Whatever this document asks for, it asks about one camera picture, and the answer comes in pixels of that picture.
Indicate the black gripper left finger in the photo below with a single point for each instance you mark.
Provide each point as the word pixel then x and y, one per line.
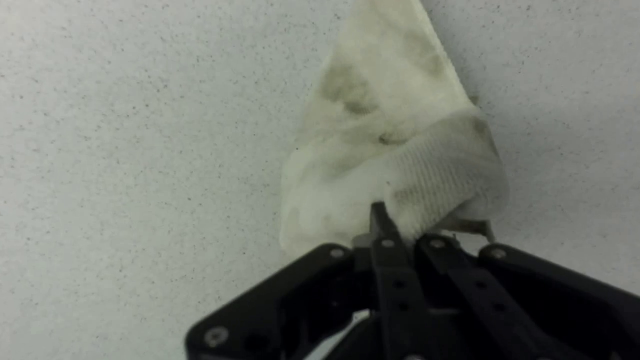
pixel 387 293

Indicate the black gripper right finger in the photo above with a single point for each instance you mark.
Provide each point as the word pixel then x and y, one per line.
pixel 520 307

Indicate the beige cloth towel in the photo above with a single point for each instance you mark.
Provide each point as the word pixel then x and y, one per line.
pixel 387 132

